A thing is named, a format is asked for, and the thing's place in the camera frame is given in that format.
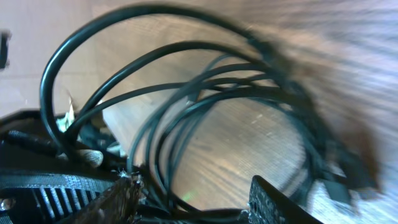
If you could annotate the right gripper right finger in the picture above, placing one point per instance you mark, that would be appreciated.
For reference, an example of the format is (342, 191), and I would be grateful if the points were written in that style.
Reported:
(270, 206)

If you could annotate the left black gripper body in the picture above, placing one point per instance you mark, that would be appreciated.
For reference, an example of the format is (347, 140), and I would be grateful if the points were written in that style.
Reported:
(31, 169)

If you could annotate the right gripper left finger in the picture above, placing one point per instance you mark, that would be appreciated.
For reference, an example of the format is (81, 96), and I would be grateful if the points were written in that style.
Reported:
(118, 200)

